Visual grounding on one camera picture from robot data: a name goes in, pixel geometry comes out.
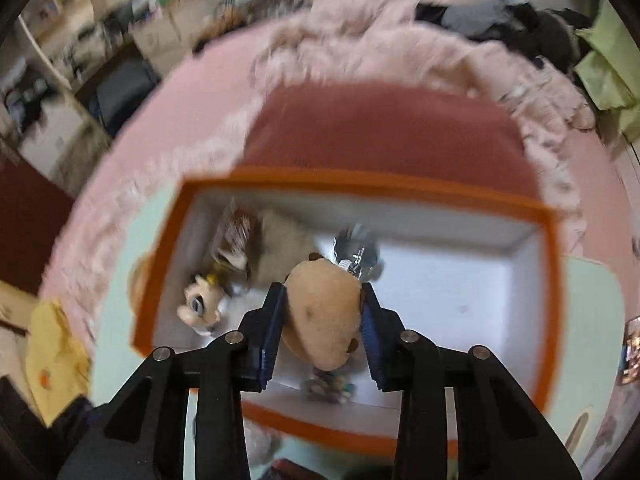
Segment pink floral quilt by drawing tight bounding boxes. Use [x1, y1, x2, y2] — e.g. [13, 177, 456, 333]
[40, 0, 597, 361]

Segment dark red cloth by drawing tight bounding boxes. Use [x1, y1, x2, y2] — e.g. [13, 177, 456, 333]
[242, 81, 547, 202]

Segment orange cardboard box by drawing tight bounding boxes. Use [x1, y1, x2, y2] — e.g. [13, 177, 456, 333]
[131, 167, 562, 461]

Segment brown white patterned item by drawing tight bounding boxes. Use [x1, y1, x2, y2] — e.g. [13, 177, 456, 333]
[212, 202, 262, 263]

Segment brown fluffy pompom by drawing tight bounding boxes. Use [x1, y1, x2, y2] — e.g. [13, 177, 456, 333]
[247, 209, 323, 288]

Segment plain cardboard carton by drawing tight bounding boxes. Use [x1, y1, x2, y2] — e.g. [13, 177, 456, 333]
[131, 9, 187, 63]

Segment yellow cloth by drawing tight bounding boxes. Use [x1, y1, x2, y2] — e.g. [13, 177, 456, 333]
[25, 299, 94, 427]

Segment shiny silver trinket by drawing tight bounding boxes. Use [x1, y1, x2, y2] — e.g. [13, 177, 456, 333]
[331, 226, 385, 282]

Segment black chair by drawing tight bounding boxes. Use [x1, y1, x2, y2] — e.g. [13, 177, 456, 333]
[92, 56, 162, 137]

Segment white desk with drawer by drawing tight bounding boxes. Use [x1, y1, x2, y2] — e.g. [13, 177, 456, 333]
[0, 10, 113, 196]

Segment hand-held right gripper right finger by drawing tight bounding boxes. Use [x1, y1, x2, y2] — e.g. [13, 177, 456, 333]
[360, 282, 583, 480]

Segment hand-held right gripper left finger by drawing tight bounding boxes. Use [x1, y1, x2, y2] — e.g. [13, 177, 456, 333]
[57, 282, 287, 480]

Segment light green garment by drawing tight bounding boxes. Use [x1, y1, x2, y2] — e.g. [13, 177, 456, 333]
[574, 0, 640, 133]

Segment big-eyed doll figure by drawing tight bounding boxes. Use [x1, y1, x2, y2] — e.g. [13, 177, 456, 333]
[177, 271, 227, 334]

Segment leopard patterned clothes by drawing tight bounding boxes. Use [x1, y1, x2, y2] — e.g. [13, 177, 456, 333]
[194, 0, 313, 53]

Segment pile of dark clothes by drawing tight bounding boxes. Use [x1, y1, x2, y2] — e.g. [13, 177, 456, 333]
[414, 0, 597, 73]

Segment tan burger plush toy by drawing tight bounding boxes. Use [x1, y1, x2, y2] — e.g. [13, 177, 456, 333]
[281, 254, 364, 372]

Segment pastel bead keychain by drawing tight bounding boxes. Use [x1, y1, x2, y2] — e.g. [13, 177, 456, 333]
[304, 366, 357, 402]

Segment pink bedsheet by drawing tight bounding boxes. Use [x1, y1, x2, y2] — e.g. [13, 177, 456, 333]
[107, 47, 273, 201]

